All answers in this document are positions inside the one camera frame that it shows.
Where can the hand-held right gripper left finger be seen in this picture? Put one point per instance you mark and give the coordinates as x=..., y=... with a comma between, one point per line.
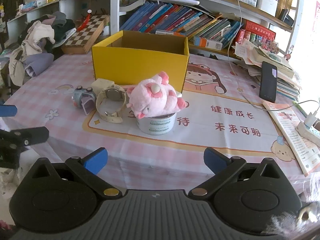
x=96, y=160

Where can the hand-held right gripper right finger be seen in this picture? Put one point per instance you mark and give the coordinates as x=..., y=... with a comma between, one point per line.
x=214, y=160

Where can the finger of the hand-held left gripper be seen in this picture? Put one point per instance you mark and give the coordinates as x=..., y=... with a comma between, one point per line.
x=35, y=134
x=7, y=110

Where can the grey toy camera watch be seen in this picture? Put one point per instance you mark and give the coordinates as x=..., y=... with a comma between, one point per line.
x=83, y=96

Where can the white tape roll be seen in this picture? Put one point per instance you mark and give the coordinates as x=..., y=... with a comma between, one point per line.
x=155, y=127

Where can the white wristwatch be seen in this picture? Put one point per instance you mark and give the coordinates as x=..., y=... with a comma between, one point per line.
x=112, y=93

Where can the pink plush toy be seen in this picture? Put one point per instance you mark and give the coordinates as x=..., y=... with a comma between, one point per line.
x=152, y=97

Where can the yellow cardboard box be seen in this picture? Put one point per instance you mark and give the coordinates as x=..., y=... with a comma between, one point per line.
x=137, y=67

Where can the pink checked printed tablecloth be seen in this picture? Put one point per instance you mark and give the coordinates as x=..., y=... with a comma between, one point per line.
x=225, y=142

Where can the lilac cloth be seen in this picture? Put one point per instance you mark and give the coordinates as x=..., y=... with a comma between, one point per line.
x=37, y=63

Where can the cream rectangular block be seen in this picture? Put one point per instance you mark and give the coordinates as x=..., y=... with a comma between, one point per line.
x=101, y=83

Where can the pile of clothes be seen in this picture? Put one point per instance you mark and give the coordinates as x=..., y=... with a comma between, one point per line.
x=37, y=35

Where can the orange and white booklet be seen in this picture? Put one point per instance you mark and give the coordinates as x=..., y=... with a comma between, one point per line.
x=295, y=142

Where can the black phone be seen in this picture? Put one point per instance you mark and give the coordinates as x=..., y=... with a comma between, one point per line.
x=267, y=85

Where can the white power strip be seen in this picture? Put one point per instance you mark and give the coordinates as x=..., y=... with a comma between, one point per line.
x=307, y=133

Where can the white plugged-in charger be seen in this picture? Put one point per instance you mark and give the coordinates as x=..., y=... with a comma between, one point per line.
x=310, y=120

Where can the wooden chessboard box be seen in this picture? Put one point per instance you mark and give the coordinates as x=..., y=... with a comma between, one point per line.
x=85, y=33

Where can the red tassel ornament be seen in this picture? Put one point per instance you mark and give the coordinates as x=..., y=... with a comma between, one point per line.
x=83, y=23

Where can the pile of papers and books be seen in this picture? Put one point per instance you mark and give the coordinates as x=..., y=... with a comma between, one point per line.
x=275, y=57

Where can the red box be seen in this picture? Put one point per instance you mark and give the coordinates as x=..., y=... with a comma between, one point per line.
x=260, y=30

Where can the row of books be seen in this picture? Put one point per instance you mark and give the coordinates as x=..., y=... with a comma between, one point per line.
x=175, y=17

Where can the white bookshelf unit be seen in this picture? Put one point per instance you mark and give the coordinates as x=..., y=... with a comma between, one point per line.
x=115, y=5

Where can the black desk gadget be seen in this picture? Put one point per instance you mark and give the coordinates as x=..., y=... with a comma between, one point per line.
x=286, y=17

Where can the white storage box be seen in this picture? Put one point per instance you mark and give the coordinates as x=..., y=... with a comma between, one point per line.
x=267, y=3

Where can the curved wall shelf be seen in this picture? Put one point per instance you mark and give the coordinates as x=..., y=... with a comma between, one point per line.
x=67, y=6

